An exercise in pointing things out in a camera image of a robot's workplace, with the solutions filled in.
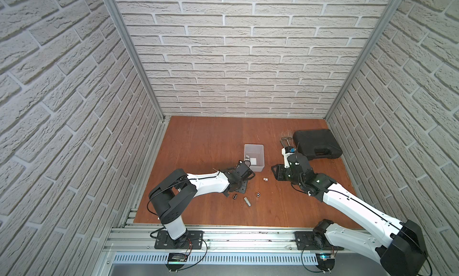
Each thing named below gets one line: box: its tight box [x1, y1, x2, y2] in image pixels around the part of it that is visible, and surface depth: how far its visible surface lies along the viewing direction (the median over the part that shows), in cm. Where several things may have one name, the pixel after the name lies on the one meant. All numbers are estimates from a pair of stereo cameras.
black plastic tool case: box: [292, 128, 343, 161], surface depth 102 cm
